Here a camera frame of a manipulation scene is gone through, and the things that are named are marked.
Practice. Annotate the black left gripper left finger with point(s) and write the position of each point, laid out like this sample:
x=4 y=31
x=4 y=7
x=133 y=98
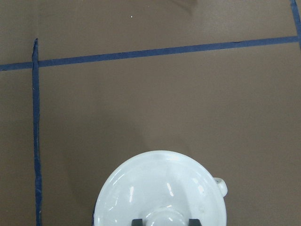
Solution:
x=137 y=222

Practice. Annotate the white enamel cup blue rim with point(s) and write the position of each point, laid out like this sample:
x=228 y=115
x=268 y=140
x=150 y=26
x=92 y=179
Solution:
x=222 y=186

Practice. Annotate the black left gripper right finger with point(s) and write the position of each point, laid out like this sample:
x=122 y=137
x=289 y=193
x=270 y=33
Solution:
x=194 y=222

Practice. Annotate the white cup lid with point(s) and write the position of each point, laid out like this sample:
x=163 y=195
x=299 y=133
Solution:
x=163 y=188

